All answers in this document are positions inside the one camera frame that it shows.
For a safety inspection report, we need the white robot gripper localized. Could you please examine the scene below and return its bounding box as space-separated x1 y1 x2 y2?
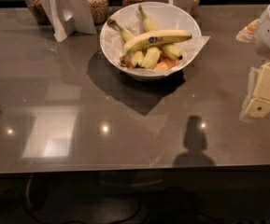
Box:
236 5 270 123

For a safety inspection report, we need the yellow banana with sticker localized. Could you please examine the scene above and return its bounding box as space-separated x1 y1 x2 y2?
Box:
122 29 192 56

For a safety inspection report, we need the orange fruit in bowl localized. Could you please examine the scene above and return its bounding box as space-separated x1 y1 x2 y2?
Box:
154 58 178 70

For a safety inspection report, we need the white ceramic bowl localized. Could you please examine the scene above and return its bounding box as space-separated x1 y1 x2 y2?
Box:
99 1 203 81

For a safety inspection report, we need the middle short yellow banana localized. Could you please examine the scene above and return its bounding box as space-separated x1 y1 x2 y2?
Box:
141 47 161 69

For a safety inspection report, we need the back yellow banana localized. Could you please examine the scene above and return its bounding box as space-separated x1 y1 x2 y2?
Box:
138 5 183 61

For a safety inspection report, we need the left yellow banana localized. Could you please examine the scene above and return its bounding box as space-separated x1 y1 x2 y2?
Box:
107 18 144 69

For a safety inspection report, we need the far right glass jar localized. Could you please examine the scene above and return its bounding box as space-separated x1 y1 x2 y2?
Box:
190 0 200 16

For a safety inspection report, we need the white paper liner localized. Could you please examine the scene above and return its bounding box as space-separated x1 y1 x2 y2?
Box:
101 9 211 77

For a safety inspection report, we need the middle glass jar of grains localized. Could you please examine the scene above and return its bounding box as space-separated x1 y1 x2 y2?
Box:
87 0 109 25

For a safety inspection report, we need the white folded card stand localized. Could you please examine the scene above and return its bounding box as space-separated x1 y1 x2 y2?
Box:
39 0 96 42

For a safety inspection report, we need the left glass jar of nuts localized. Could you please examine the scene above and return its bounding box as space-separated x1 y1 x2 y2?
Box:
24 0 50 25

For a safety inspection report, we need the black cable under table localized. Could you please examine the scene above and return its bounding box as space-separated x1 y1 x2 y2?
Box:
23 175 145 224

